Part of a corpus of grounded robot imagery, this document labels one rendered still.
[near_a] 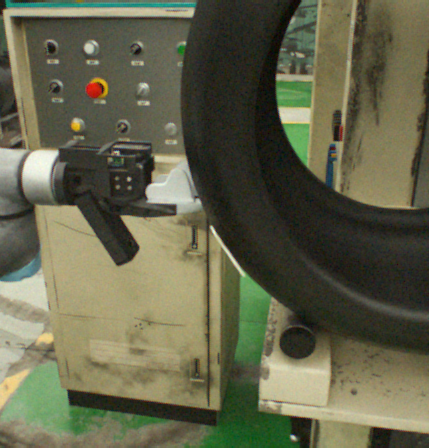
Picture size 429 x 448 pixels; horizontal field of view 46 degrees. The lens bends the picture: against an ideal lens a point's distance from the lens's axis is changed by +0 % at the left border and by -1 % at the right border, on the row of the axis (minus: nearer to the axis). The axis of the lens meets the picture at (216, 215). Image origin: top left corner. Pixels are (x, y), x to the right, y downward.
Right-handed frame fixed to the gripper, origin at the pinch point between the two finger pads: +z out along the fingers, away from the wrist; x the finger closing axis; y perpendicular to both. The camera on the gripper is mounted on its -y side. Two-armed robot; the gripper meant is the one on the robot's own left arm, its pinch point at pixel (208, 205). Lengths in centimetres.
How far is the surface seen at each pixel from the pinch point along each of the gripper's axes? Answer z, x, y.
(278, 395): 11.2, -9.3, -21.9
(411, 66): 27.6, 27.8, 15.5
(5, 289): -126, 127, -105
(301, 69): -12, 908, -96
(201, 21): 1.0, -9.1, 23.2
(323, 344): 16.5, -3.7, -17.3
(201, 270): -14, 60, -45
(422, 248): 31.1, 14.3, -10.3
